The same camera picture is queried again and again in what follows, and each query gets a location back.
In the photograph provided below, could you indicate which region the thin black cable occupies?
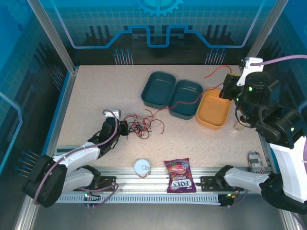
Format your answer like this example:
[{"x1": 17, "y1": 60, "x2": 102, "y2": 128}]
[
  {"x1": 124, "y1": 117, "x2": 147, "y2": 139},
  {"x1": 126, "y1": 116, "x2": 151, "y2": 141}
]

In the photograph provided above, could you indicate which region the thin white cable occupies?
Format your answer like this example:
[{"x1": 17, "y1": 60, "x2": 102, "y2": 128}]
[{"x1": 134, "y1": 112, "x2": 164, "y2": 132}]

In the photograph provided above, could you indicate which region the thin red cable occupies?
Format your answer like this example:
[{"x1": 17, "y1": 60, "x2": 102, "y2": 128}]
[
  {"x1": 145, "y1": 66, "x2": 233, "y2": 117},
  {"x1": 123, "y1": 115, "x2": 166, "y2": 140}
]

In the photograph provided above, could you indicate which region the orange plastic bin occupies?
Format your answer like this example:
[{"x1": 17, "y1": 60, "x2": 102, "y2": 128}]
[{"x1": 196, "y1": 89, "x2": 233, "y2": 130}]

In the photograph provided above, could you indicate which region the spice bottle with black lid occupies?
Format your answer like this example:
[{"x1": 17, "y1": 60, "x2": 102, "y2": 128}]
[{"x1": 233, "y1": 118, "x2": 248, "y2": 131}]

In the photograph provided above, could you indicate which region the silver pull-tab tin can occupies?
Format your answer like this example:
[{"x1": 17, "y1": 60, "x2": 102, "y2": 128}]
[{"x1": 133, "y1": 159, "x2": 152, "y2": 178}]

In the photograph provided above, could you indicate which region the teal plastic bin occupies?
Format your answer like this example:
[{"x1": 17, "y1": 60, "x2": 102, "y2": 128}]
[
  {"x1": 141, "y1": 71, "x2": 177, "y2": 108},
  {"x1": 167, "y1": 80, "x2": 204, "y2": 120}
]

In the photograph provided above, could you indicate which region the pale green calculator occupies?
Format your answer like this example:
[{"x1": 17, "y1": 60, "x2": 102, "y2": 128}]
[{"x1": 55, "y1": 145, "x2": 77, "y2": 156}]

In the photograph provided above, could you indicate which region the purple Fox's candy bag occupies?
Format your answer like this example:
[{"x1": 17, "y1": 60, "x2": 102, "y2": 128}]
[{"x1": 164, "y1": 157, "x2": 197, "y2": 194}]

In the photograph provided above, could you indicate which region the black connector module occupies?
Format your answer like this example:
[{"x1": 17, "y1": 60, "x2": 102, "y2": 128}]
[
  {"x1": 83, "y1": 191, "x2": 101, "y2": 209},
  {"x1": 218, "y1": 193, "x2": 240, "y2": 209}
]

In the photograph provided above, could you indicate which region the striped drink can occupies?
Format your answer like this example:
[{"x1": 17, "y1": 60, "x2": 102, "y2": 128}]
[{"x1": 247, "y1": 150, "x2": 267, "y2": 174}]

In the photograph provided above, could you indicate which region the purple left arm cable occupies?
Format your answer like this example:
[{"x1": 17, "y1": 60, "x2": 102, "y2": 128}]
[{"x1": 33, "y1": 109, "x2": 120, "y2": 208}]

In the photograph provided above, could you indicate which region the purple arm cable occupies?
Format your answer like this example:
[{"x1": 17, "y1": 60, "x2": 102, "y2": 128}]
[
  {"x1": 227, "y1": 54, "x2": 307, "y2": 227},
  {"x1": 33, "y1": 109, "x2": 120, "y2": 208}
]

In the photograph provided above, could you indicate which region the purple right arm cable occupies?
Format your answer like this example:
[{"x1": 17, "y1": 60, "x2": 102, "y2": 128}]
[{"x1": 227, "y1": 54, "x2": 307, "y2": 227}]

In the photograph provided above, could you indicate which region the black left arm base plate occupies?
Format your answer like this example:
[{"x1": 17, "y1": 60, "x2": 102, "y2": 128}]
[{"x1": 95, "y1": 176, "x2": 117, "y2": 191}]

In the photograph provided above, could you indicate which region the aluminium frame post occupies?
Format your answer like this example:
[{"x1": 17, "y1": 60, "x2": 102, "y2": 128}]
[
  {"x1": 247, "y1": 0, "x2": 290, "y2": 60},
  {"x1": 25, "y1": 0, "x2": 80, "y2": 74}
]

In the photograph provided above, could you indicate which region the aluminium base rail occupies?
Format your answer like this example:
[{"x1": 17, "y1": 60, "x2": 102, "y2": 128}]
[{"x1": 71, "y1": 165, "x2": 274, "y2": 194}]

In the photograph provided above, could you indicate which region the white slotted cable duct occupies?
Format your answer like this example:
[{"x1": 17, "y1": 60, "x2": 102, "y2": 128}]
[{"x1": 57, "y1": 193, "x2": 223, "y2": 205}]

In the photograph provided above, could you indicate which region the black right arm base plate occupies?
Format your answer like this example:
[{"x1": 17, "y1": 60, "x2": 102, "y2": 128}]
[{"x1": 200, "y1": 176, "x2": 224, "y2": 192}]

